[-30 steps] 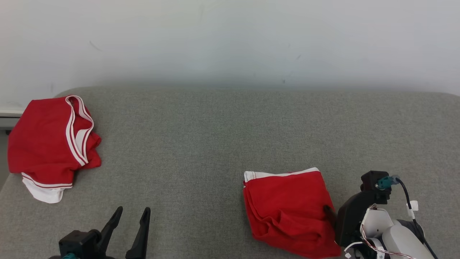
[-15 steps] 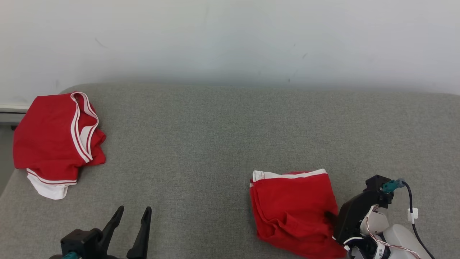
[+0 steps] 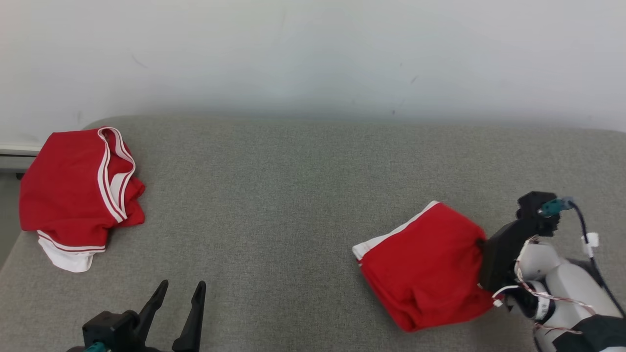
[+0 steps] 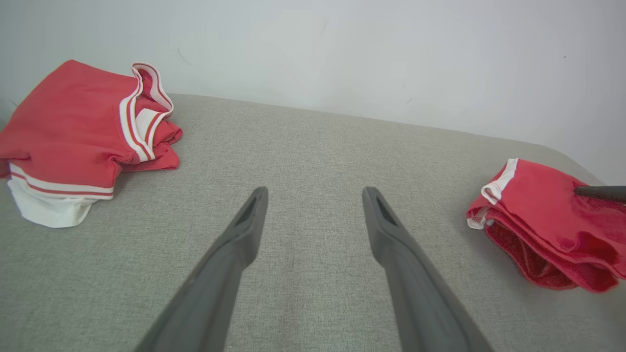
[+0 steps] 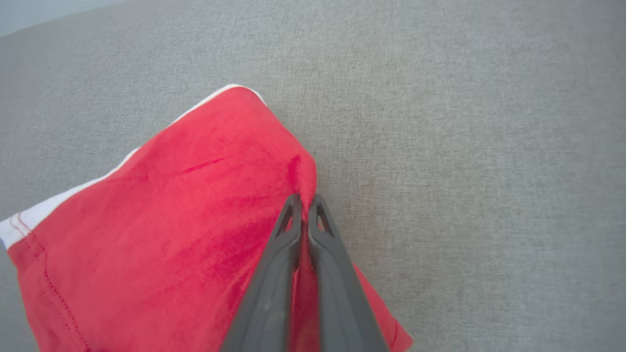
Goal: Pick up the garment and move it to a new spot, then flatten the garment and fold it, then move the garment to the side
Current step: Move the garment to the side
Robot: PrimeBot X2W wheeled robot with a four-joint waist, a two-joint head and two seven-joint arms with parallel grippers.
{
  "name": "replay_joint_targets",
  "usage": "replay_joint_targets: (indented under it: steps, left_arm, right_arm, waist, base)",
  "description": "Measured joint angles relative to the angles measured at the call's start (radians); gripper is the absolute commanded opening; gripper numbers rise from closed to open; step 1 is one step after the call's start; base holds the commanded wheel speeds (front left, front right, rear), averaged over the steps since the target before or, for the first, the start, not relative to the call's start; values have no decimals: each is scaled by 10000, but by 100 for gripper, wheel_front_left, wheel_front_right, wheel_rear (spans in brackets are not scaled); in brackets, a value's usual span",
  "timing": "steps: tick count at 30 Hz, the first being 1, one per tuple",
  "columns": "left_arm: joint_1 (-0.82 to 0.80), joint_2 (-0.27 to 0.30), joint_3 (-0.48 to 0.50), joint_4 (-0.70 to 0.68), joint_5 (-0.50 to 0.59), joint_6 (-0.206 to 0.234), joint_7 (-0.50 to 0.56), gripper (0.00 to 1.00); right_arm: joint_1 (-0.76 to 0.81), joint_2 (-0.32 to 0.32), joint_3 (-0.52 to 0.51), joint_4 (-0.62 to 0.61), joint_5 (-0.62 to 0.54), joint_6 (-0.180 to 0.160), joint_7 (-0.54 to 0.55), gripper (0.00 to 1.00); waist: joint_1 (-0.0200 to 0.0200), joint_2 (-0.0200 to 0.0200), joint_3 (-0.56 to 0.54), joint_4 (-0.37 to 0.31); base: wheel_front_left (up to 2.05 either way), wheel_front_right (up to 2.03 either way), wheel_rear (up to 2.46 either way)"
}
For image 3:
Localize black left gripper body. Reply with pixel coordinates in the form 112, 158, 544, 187
107, 340, 173, 352

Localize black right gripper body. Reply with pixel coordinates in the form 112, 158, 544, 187
477, 220, 544, 294

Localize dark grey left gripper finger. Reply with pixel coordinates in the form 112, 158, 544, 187
172, 281, 207, 352
136, 280, 169, 345

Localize red shorts with white stripe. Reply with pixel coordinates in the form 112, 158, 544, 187
352, 200, 495, 333

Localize red jersey with white sleeves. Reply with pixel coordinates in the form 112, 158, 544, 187
19, 126, 146, 273

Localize grey fabric sofa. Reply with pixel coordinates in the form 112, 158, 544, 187
0, 115, 626, 352

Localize white cable clip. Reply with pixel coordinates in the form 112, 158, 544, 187
581, 232, 600, 258

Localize grey box by wall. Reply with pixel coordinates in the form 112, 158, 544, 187
0, 156, 39, 180

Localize white wall baseboard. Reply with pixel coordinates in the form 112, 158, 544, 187
0, 144, 44, 157

